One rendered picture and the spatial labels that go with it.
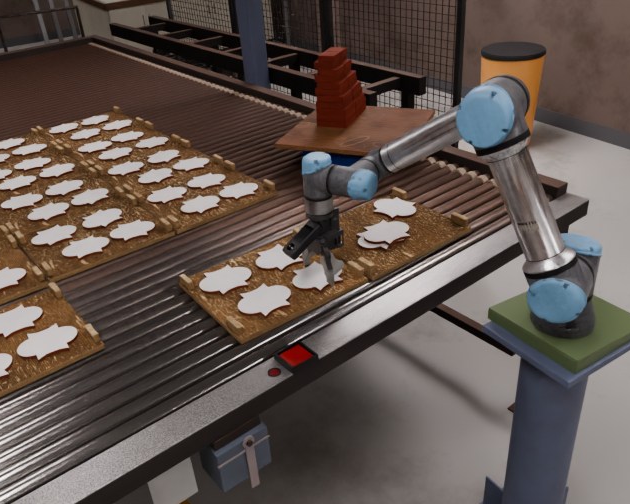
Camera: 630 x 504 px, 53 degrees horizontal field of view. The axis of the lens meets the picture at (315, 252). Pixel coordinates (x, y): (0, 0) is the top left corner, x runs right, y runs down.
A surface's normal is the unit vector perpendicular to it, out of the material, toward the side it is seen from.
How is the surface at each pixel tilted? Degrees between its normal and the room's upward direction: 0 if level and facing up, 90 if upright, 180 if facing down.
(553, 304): 93
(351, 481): 0
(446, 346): 0
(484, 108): 80
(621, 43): 90
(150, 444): 0
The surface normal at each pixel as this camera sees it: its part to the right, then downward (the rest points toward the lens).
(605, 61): -0.84, 0.32
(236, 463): 0.63, 0.36
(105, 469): -0.07, -0.86
